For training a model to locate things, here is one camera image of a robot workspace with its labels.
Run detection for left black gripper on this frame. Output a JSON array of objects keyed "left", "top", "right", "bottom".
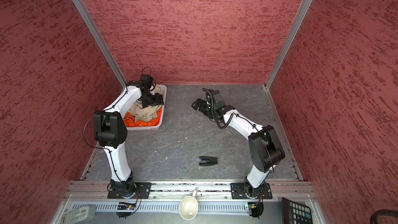
[{"left": 140, "top": 91, "right": 164, "bottom": 108}]

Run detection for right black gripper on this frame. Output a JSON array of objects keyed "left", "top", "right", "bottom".
[{"left": 192, "top": 98, "right": 217, "bottom": 118}]

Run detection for beige drawstring shorts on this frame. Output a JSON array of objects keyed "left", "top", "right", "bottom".
[{"left": 128, "top": 100, "right": 162, "bottom": 122}]

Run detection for white plastic laundry basket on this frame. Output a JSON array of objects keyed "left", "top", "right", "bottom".
[{"left": 127, "top": 85, "right": 167, "bottom": 131}]

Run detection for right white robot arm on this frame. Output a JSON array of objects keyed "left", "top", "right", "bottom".
[{"left": 191, "top": 99, "right": 286, "bottom": 199}]

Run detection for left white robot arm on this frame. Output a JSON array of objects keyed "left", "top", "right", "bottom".
[{"left": 92, "top": 77, "right": 164, "bottom": 198}]

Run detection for orange shorts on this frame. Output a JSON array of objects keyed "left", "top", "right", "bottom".
[{"left": 123, "top": 109, "right": 160, "bottom": 127}]

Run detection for black clip on table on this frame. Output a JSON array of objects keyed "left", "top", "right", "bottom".
[{"left": 199, "top": 156, "right": 218, "bottom": 166}]

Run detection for black calculator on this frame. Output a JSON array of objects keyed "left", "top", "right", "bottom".
[{"left": 282, "top": 198, "right": 313, "bottom": 224}]

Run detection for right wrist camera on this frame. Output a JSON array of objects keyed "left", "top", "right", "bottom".
[{"left": 207, "top": 89, "right": 226, "bottom": 111}]

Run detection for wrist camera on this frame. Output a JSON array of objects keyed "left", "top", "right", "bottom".
[
  {"left": 140, "top": 74, "right": 154, "bottom": 91},
  {"left": 207, "top": 89, "right": 226, "bottom": 111}
]

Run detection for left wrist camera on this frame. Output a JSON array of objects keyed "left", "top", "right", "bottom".
[{"left": 140, "top": 74, "right": 154, "bottom": 91}]

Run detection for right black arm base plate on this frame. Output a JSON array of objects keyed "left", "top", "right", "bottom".
[{"left": 230, "top": 183, "right": 273, "bottom": 200}]

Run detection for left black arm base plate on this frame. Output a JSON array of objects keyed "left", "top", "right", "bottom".
[{"left": 107, "top": 182, "right": 152, "bottom": 200}]

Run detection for grey device on rail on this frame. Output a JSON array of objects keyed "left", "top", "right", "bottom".
[{"left": 60, "top": 205, "right": 96, "bottom": 224}]

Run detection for black cable coil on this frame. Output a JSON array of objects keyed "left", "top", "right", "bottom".
[{"left": 369, "top": 209, "right": 398, "bottom": 224}]

